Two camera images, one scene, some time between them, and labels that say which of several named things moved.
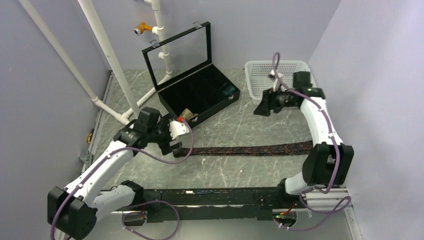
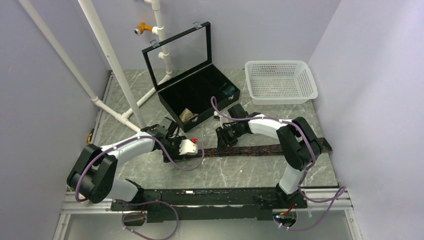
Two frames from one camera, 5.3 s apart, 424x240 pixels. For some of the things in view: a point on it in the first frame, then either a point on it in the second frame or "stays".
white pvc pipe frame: x=124 y=115 stays
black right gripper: x=264 y=108 to x=223 y=141
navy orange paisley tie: x=275 y=148 stays
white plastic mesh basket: x=257 y=73 stays
